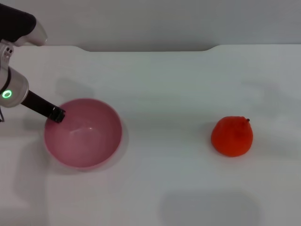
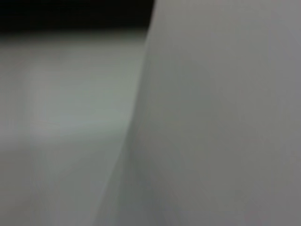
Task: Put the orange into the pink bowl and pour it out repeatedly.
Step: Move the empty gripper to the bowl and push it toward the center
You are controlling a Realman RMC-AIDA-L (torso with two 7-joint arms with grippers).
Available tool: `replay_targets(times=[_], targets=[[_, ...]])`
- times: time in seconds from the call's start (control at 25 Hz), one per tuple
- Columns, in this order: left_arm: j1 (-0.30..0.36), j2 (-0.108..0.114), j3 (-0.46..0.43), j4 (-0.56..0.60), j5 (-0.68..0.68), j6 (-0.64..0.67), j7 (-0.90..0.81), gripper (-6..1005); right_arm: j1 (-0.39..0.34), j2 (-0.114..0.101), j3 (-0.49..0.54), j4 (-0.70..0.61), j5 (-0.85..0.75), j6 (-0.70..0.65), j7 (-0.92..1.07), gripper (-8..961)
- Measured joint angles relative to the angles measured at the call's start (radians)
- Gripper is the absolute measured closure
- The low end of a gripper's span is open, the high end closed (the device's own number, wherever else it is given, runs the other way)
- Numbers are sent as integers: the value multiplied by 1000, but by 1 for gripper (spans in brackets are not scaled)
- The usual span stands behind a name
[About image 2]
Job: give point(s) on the white robot torso cover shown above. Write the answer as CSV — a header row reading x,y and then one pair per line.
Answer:
x,y
211,117

